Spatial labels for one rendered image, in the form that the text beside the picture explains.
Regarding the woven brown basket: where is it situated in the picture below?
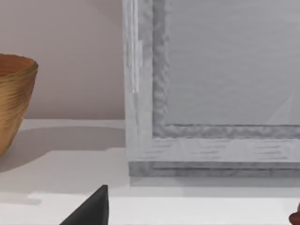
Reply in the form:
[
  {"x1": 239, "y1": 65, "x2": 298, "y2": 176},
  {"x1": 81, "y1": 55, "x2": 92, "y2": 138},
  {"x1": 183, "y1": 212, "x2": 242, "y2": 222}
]
[{"x1": 0, "y1": 53, "x2": 39, "y2": 157}]

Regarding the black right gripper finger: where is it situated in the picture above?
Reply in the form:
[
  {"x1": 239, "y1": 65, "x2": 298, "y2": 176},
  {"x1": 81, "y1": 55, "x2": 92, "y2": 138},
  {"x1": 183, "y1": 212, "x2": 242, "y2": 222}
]
[{"x1": 59, "y1": 184, "x2": 110, "y2": 225}]

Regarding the reddish brown bread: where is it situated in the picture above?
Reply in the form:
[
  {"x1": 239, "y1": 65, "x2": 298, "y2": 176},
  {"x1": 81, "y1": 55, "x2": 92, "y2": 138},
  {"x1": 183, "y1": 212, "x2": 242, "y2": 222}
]
[{"x1": 288, "y1": 202, "x2": 300, "y2": 225}]

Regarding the grey framed cabinet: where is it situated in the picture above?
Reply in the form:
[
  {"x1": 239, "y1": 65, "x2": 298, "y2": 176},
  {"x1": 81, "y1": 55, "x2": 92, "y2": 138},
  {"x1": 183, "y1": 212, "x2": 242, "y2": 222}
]
[{"x1": 122, "y1": 0, "x2": 300, "y2": 178}]

